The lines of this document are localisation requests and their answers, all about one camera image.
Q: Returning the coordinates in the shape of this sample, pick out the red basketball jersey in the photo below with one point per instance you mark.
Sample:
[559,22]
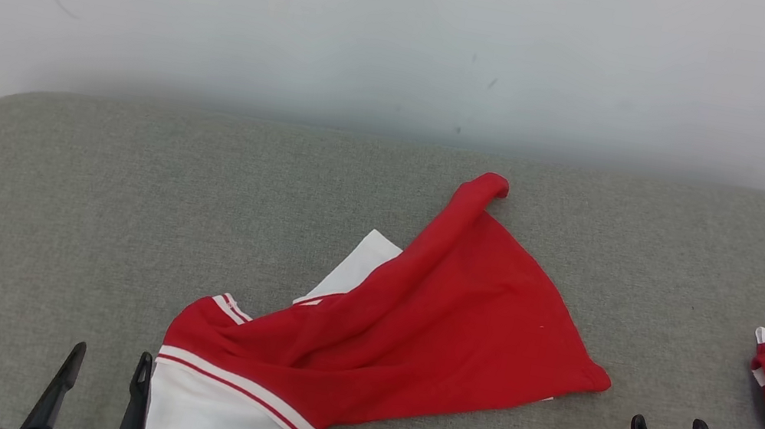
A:
[459,313]

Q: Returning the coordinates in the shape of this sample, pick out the grey fabric sofa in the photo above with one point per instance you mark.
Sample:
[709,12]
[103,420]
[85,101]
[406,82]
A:
[120,202]

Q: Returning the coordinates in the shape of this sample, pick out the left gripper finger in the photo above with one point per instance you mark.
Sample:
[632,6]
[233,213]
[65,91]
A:
[54,400]
[134,414]

